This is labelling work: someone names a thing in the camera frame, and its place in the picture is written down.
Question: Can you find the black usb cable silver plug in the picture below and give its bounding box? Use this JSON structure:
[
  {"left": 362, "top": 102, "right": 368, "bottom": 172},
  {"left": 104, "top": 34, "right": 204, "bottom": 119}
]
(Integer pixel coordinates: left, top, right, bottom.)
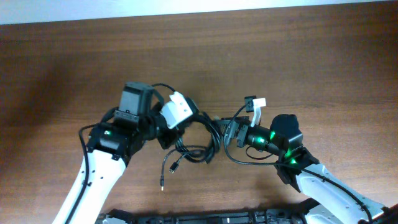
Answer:
[{"left": 160, "top": 111, "right": 223, "bottom": 191}]

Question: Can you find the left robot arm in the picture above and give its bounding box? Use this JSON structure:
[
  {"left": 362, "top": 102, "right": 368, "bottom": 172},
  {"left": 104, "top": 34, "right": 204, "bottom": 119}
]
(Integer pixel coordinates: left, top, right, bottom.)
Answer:
[{"left": 54, "top": 82, "right": 198, "bottom": 223}]

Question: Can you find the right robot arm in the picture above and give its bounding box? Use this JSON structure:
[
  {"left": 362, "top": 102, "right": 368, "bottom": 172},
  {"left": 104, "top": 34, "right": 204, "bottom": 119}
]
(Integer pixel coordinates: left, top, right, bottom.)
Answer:
[{"left": 216, "top": 114, "right": 397, "bottom": 223}]

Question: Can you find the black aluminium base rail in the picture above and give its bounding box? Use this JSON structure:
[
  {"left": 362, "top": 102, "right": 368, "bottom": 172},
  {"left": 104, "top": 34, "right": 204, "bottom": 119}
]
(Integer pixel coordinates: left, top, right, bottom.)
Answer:
[{"left": 95, "top": 205, "right": 310, "bottom": 224}]

